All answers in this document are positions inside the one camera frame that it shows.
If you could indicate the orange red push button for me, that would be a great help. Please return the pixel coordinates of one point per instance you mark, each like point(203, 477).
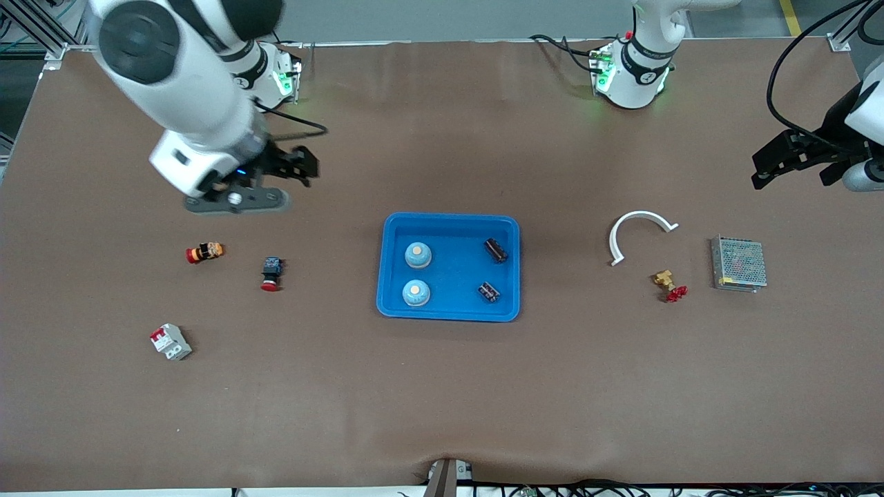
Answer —
point(206, 252)

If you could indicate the white red circuit breaker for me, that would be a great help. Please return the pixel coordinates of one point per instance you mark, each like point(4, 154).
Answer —
point(170, 342)

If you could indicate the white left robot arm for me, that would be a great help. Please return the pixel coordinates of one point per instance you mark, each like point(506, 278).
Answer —
point(635, 83)

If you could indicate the dark brown electrolytic capacitor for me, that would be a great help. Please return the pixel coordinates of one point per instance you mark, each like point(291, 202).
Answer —
point(495, 250)
point(489, 292)

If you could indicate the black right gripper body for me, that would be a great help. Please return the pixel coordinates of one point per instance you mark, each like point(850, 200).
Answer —
point(275, 163)

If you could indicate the grey metal post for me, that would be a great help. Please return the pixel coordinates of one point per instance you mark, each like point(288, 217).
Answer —
point(445, 480)

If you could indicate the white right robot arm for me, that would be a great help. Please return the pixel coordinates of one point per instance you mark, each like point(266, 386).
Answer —
point(186, 90)

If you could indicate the white curved plastic clamp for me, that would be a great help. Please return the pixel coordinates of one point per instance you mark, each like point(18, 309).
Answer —
point(642, 214)

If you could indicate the aluminium frame profile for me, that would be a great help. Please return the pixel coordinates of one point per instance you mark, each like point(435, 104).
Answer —
point(54, 61)
point(839, 43)

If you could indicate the blue bell cream button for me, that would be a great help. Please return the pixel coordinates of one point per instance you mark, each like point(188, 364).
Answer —
point(418, 257)
point(416, 294)

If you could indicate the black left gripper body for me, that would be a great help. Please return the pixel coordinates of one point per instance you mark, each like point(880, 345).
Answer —
point(833, 131)

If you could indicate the metal mesh power supply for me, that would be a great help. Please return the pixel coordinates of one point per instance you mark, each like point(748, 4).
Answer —
point(739, 264)

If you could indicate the blue plastic tray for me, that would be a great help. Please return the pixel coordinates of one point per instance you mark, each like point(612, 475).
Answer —
point(452, 276)

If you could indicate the blue red mushroom button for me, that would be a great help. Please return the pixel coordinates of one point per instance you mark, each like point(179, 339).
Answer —
point(271, 269)

